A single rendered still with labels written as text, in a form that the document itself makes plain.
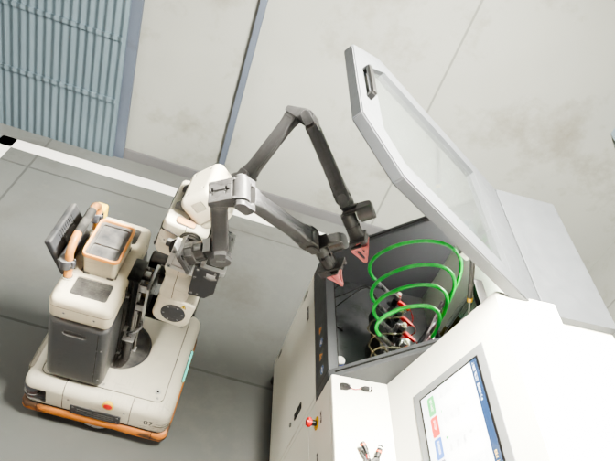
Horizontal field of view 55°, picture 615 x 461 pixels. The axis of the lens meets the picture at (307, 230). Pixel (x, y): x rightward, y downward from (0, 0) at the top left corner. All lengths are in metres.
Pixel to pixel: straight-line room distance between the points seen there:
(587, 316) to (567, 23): 2.14
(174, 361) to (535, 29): 2.76
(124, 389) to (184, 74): 2.12
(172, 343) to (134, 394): 0.34
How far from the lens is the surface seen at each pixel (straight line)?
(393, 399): 2.26
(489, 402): 1.87
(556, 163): 4.39
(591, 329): 2.28
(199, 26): 3.95
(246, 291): 3.76
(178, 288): 2.46
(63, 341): 2.66
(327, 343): 2.38
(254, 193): 1.83
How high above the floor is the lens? 2.69
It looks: 38 degrees down
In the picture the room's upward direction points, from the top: 22 degrees clockwise
